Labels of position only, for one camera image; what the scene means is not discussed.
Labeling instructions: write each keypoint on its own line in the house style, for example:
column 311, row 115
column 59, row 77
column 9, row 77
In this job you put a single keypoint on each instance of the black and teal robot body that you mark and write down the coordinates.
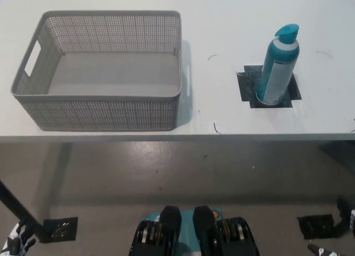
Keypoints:
column 202, row 234

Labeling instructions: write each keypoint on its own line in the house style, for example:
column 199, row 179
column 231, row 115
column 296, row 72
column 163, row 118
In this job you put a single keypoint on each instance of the black tape patch on table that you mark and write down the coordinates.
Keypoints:
column 245, row 84

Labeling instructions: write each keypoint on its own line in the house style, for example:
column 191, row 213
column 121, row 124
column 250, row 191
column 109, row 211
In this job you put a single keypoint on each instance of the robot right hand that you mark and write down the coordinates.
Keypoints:
column 345, row 211

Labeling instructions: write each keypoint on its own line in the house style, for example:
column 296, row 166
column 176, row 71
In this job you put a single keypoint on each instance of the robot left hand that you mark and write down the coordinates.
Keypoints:
column 15, row 243

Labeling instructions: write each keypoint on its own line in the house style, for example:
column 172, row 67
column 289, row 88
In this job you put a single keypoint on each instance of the black metal table leg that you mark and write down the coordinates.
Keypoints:
column 19, row 206

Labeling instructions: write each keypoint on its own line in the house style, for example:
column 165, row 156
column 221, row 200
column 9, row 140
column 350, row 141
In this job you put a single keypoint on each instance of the black floor tape patch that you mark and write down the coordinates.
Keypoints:
column 316, row 225
column 62, row 228

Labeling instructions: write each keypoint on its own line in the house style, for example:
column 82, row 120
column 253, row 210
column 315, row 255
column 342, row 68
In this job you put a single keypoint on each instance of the grey perforated plastic basket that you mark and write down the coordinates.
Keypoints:
column 111, row 70

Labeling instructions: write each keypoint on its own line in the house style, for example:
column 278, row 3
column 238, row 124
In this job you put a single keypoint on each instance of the teal air freshener spray bottle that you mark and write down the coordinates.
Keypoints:
column 274, row 73

